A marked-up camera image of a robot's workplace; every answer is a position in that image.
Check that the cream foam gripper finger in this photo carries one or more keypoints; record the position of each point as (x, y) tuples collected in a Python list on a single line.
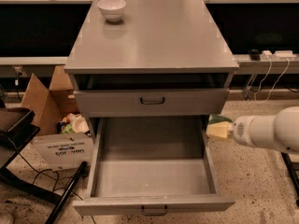
[(222, 130)]

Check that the green and yellow sponge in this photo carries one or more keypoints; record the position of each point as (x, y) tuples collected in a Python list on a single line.
[(215, 119)]

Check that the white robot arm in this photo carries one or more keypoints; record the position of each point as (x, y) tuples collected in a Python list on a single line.
[(278, 132)]

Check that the grey closed upper drawer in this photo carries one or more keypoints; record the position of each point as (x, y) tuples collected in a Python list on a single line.
[(138, 103)]

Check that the grey open bottom drawer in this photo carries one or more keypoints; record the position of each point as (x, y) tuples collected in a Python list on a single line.
[(151, 166)]

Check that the grey drawer cabinet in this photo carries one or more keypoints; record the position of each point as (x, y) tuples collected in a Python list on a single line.
[(157, 45)]

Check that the small black device on ledge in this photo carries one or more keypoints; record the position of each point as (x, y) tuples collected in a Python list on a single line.
[(254, 54)]

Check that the black bar right floor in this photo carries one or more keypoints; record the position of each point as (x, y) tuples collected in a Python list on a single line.
[(293, 170)]

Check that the white power strip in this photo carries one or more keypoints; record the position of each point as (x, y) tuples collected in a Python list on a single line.
[(279, 55)]

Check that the toys inside cardboard box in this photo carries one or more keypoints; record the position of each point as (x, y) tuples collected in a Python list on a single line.
[(73, 123)]

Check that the white caravan labelled box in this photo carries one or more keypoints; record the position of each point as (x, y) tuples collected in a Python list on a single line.
[(64, 151)]

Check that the white ceramic bowl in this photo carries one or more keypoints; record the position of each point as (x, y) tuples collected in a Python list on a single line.
[(112, 10)]

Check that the open brown cardboard box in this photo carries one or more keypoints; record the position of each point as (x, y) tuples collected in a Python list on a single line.
[(51, 104)]

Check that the black tray on stand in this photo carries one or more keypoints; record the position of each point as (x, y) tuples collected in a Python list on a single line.
[(15, 125)]

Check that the black stand frame left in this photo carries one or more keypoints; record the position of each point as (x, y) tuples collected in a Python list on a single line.
[(8, 178)]

